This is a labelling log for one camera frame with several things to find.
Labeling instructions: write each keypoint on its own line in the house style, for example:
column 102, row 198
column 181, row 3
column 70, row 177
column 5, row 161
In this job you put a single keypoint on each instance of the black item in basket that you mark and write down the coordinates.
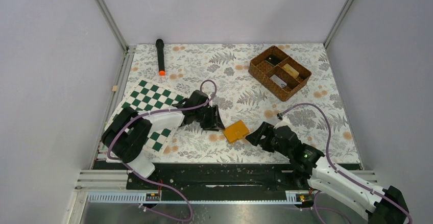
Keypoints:
column 273, row 60

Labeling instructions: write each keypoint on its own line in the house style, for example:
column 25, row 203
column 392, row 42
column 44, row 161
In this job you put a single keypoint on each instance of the black marker orange cap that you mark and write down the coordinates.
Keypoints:
column 160, row 56

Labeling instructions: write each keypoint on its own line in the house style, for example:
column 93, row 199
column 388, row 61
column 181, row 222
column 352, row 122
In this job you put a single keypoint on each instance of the floral patterned table mat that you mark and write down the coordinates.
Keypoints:
column 316, row 111

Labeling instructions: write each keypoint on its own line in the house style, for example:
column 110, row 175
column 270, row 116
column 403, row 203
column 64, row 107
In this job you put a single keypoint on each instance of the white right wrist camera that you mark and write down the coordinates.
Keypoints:
column 284, row 121

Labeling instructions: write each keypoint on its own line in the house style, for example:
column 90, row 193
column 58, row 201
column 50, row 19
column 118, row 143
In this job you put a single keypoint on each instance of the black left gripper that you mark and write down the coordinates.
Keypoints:
column 215, row 121

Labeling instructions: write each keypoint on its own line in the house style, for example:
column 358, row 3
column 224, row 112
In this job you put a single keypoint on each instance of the brown woven divided basket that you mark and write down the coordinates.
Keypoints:
column 262, row 71

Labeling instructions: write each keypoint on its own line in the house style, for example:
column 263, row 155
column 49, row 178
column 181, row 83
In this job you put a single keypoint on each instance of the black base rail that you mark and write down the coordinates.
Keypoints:
column 230, row 182

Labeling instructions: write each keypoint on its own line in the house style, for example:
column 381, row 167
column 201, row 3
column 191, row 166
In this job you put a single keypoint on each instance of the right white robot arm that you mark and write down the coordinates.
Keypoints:
column 373, row 203

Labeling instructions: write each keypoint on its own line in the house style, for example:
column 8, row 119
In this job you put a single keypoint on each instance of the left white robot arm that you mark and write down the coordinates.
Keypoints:
column 128, row 133

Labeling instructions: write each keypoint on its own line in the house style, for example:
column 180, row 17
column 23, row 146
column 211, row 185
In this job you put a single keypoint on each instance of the yellow block in basket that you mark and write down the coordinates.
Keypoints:
column 290, row 70

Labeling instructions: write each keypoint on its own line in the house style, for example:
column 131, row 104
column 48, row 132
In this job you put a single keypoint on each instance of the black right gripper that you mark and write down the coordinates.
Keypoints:
column 265, row 129

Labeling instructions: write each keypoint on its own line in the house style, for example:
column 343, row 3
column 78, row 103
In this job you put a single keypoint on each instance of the grey card in basket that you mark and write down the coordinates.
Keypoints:
column 280, row 82

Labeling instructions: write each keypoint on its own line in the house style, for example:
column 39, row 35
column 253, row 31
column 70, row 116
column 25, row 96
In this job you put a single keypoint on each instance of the green white chessboard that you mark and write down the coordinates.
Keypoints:
column 148, row 95

